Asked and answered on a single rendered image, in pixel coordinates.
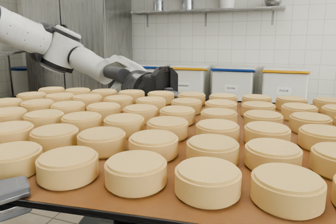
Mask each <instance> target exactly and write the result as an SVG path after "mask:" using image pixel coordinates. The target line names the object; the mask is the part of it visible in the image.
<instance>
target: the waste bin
mask: <svg viewBox="0 0 336 224"><path fill-rule="evenodd" d="M11 78H12V85H13V91H14V96H17V95H18V94H20V93H25V92H29V85H28V74H27V66H15V67H11Z"/></svg>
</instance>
